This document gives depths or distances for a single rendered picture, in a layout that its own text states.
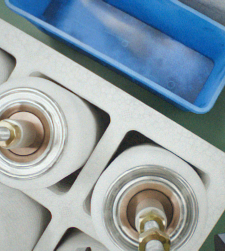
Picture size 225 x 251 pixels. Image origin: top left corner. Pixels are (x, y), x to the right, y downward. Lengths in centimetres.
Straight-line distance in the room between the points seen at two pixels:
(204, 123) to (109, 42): 20
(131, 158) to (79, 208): 10
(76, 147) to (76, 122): 2
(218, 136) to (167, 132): 20
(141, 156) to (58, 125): 7
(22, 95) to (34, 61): 9
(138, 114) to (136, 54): 20
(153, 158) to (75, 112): 7
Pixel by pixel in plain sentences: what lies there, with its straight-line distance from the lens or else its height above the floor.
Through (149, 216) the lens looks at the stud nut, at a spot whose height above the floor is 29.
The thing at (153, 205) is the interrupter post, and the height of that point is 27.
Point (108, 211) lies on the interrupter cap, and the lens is 26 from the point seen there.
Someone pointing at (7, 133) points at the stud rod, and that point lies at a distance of 23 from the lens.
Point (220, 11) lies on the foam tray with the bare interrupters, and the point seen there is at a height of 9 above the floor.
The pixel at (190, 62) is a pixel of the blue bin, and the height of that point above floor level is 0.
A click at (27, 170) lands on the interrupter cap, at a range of 26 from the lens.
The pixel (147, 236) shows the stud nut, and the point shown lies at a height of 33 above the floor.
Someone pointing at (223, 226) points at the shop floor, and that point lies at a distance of 54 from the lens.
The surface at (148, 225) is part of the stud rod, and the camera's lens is 21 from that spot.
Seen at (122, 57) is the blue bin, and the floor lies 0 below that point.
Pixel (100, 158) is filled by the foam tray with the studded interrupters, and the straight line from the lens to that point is 32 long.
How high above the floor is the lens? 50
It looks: 85 degrees down
